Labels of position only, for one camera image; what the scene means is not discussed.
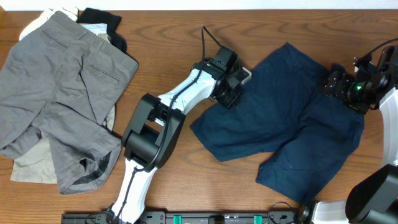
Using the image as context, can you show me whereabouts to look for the grey shorts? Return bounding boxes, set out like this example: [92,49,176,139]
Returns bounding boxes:
[1,12,138,195]

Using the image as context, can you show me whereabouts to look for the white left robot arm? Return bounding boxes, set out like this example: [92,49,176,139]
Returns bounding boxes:
[106,46,252,223]

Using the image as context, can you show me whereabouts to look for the black garment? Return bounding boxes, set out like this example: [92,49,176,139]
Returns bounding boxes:
[77,7,127,53]

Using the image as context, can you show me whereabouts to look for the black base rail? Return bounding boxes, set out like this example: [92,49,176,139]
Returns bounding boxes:
[61,209,310,224]

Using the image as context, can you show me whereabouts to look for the white garment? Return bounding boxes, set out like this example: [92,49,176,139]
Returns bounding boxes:
[19,6,79,40]

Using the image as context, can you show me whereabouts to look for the beige shorts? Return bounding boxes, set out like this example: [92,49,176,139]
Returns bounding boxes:
[1,101,121,194]

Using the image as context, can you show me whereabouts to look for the navy blue shorts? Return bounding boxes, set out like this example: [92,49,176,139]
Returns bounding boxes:
[191,44,364,203]

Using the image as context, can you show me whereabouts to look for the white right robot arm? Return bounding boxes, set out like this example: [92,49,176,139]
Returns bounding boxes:
[296,39,397,224]

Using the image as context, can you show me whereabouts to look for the light blue garment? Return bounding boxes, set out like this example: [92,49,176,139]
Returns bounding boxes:
[80,23,108,35]

